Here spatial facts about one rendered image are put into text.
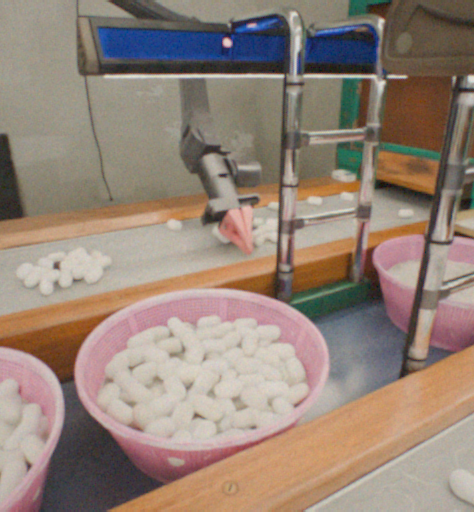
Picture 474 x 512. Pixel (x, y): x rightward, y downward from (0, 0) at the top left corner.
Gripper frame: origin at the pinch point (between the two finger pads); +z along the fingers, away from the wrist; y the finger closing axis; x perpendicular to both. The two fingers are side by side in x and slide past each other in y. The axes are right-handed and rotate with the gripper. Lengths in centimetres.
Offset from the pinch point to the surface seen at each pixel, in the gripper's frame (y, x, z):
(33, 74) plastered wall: -11, 113, -186
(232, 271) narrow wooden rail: -7.4, -5.3, 5.6
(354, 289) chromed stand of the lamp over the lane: 13.1, -4.1, 13.6
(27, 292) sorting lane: -35.4, 4.9, -3.1
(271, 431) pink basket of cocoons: -19.6, -23.8, 28.2
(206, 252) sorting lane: -5.1, 5.5, -3.7
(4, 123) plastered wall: -30, 132, -170
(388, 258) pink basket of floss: 21.4, -6.5, 10.7
